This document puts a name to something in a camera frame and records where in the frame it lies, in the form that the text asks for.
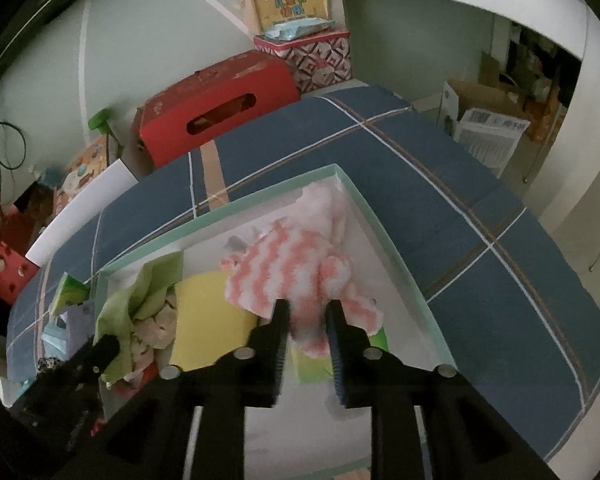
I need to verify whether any green cloth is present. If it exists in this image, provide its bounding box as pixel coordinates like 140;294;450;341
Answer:
95;252;185;383

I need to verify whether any beige handled box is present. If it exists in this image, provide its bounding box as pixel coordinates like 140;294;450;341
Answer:
241;0;331;36

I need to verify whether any blue plaid blanket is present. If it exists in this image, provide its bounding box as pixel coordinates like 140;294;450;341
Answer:
5;85;600;463

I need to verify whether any red cardboard box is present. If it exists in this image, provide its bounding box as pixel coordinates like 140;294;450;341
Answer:
132;51;302;170

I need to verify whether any brown cardboard box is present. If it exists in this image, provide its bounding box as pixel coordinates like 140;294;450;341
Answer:
440;77;566;146

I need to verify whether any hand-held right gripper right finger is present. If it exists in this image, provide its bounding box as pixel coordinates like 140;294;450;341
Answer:
325;299;563;480

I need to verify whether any yellow green sponge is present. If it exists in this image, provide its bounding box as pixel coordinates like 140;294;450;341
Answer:
170;272;258;372

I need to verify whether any white printed carton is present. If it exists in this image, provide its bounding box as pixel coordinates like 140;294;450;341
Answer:
452;107;531;176

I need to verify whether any pink floral cloth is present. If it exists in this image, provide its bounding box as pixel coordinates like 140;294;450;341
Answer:
122;292;178;386

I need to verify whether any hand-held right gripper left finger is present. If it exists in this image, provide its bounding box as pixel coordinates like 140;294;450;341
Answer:
80;299;291;480

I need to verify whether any black cable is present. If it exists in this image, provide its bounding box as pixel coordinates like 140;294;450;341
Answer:
0;104;28;172

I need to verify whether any teal shallow box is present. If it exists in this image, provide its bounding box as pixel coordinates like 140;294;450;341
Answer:
92;162;456;480

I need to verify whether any lavender cloth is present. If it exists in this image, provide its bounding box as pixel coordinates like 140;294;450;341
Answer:
60;302;98;346

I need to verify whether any red patterned box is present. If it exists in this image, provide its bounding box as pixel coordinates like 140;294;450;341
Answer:
253;30;352;95

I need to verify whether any pink white striped fluffy cloth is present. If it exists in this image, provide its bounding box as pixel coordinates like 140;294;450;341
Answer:
220;182;385;358

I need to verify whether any blue wipes pack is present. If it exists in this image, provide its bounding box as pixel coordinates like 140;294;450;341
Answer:
264;16;337;42

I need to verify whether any colourful toy box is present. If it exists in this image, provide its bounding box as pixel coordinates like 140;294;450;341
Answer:
54;135;112;206

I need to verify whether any red tote bag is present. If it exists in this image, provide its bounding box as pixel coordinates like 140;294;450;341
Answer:
0;189;40;306

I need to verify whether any green tissue pack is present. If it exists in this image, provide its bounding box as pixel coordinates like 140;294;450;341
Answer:
49;271;90;317

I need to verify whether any green plastic toy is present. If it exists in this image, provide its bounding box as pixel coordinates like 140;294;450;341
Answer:
88;109;113;136

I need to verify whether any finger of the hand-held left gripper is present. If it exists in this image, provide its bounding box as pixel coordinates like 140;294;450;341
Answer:
55;332;122;378

